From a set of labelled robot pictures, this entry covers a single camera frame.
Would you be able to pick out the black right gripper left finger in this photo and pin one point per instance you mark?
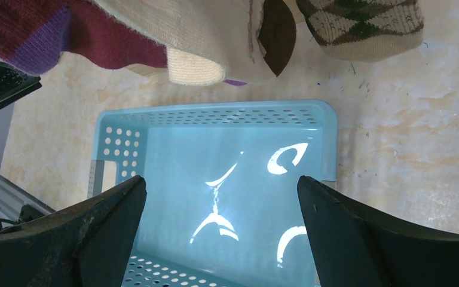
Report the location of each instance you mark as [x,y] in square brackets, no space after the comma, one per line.
[87,244]

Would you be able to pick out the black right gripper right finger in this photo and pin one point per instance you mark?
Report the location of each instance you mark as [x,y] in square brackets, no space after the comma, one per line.
[354,244]

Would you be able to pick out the maroon purple yellow sock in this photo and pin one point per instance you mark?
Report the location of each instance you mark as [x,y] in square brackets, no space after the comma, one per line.
[34,34]

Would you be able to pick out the light blue plastic basket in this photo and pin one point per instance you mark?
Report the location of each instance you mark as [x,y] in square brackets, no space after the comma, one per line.
[222,207]

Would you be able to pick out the brown green argyle sock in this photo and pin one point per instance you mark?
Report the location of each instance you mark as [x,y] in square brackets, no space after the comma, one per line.
[364,30]

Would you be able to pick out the cream brown patch sock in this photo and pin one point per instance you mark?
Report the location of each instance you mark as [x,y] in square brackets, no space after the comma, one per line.
[208,42]

